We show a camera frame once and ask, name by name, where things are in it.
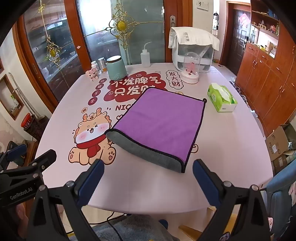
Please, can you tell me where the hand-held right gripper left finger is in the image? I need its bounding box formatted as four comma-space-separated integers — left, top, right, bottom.
26, 159, 105, 241

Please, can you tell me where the green tissue box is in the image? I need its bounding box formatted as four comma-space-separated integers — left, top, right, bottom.
207, 83, 238, 113

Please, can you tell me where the dark entrance door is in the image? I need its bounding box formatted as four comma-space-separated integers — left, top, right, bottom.
229, 8, 251, 75

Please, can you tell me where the white countertop appliance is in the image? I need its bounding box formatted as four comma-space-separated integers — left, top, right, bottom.
171, 43, 214, 73

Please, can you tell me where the blue chair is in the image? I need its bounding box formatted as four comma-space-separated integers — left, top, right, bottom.
264, 162, 296, 241

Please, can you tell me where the pink dragon figurine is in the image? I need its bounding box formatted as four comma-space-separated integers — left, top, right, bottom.
85, 68, 100, 81

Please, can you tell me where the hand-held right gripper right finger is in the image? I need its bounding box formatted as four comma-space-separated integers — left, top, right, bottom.
192, 159, 271, 241

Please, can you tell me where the wood-framed glass sliding door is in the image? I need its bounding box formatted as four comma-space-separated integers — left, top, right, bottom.
18, 0, 90, 107

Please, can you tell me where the glass dome ornament pink base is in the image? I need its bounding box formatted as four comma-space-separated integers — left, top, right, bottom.
181, 52, 200, 84

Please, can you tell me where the grey fluffy rug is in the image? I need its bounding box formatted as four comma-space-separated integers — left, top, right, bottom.
69, 214, 176, 241

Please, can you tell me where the wooden wall cabinet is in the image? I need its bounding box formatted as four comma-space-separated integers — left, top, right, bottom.
236, 0, 296, 137

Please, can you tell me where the glass jar silver lid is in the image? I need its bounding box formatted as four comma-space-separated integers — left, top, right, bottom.
98, 57, 108, 73

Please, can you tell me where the clear squeeze wash bottle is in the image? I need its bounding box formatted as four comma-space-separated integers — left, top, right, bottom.
141, 42, 153, 68

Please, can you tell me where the red-lid jar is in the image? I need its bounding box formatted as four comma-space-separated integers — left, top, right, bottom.
21, 113, 35, 129

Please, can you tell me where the wooden picture frame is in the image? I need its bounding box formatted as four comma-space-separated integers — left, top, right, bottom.
0, 74, 25, 121

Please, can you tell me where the purple and grey towel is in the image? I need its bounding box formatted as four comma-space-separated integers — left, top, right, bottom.
105, 87, 207, 174

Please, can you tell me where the white power strip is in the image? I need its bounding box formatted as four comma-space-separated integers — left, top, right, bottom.
229, 77, 250, 105

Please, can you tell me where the black cable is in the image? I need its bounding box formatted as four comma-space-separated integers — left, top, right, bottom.
106, 210, 125, 241

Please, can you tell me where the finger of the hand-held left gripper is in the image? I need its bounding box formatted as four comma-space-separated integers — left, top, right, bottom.
23, 149, 57, 177
0, 144, 28, 172

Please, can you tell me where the large cardboard box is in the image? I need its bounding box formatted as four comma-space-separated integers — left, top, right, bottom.
265, 125, 296, 161

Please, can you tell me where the pink printed tablecloth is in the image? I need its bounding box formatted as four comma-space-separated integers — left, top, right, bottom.
35, 62, 274, 212

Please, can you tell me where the white cloth cover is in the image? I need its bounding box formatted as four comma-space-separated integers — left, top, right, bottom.
168, 27, 220, 50

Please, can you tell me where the frosted glass door gold ornament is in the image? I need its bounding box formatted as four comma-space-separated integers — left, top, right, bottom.
76, 0, 167, 68

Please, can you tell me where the small cardboard box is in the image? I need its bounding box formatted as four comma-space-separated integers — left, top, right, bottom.
272, 151, 296, 175

